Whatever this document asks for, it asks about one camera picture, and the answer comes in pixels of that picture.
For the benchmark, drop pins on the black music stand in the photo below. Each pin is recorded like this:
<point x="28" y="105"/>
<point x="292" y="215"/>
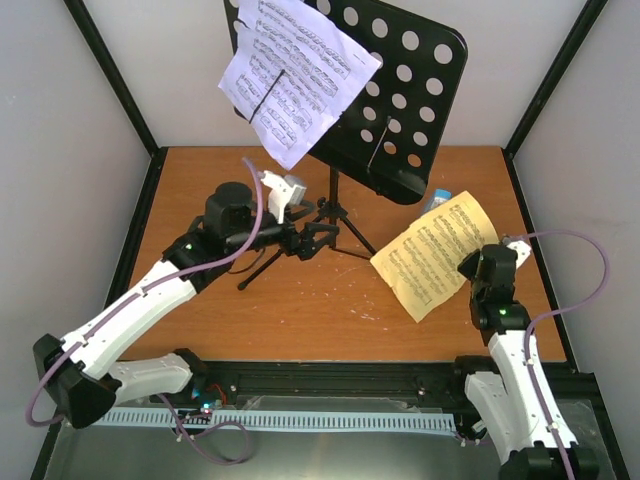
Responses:
<point x="388" y="137"/>

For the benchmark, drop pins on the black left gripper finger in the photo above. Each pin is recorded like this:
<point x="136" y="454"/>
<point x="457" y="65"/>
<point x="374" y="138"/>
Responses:
<point x="312" y="228"/>
<point x="313" y="246"/>

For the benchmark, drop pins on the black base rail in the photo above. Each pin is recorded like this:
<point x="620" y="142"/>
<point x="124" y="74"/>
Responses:
<point x="426" y="385"/>

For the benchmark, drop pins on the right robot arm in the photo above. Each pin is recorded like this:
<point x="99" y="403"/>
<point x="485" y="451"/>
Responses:
<point x="508" y="388"/>

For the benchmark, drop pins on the light blue slotted cable duct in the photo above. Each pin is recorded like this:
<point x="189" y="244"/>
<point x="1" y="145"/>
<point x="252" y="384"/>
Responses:
<point x="286" y="421"/>

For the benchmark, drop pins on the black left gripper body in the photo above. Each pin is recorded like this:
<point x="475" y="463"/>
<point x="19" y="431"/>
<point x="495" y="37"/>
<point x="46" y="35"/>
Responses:
<point x="291" y="245"/>

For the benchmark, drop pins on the blue metronome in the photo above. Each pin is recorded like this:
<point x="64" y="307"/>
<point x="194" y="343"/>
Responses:
<point x="439" y="197"/>

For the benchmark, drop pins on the white sheet music page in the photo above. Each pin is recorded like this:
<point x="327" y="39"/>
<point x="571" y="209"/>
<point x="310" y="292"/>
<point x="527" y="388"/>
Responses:
<point x="293" y="75"/>

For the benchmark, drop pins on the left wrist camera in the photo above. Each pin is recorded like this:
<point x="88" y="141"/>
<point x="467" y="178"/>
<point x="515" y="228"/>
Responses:
<point x="287" y="190"/>

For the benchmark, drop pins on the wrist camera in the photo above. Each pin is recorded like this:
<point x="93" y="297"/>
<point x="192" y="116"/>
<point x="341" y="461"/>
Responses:
<point x="522" y="249"/>
<point x="287" y="190"/>

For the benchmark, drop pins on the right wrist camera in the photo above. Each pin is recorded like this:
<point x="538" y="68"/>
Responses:
<point x="522" y="249"/>

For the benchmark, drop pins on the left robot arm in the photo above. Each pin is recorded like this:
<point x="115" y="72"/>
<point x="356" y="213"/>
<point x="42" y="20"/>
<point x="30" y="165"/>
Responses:
<point x="82" y="372"/>

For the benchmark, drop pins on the yellow sheet music page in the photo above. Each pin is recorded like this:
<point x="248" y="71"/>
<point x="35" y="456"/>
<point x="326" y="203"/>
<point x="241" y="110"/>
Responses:
<point x="421" y="264"/>

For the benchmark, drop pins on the black cage frame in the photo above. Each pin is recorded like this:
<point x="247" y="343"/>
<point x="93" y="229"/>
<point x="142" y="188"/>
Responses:
<point x="577" y="34"/>

